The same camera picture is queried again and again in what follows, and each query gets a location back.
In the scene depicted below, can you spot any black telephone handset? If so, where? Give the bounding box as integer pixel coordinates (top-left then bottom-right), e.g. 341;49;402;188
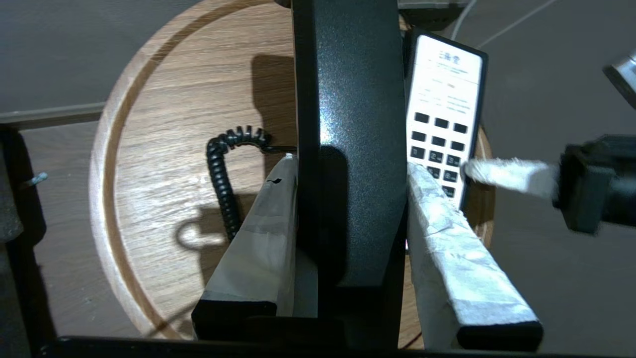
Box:
290;0;409;349

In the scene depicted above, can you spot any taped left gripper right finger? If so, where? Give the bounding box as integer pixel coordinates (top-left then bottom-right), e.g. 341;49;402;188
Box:
407;162;544;352

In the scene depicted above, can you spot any black and white desk telephone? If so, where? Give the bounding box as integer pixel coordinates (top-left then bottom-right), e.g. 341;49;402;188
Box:
404;29;489;213

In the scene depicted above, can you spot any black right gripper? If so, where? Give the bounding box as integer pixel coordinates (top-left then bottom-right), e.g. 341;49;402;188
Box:
462;134;636;235

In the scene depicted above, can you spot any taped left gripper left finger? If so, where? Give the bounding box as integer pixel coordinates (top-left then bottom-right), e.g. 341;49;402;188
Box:
191;153;319;344

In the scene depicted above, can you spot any black coiled phone cord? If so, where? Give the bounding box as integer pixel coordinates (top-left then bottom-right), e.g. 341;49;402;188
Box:
206;125;299;243

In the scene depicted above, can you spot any white power cable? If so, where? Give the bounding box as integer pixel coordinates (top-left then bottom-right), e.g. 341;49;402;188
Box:
449;0;478;43

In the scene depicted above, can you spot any round wooden side table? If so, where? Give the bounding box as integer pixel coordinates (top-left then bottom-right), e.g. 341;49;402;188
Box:
88;0;498;350

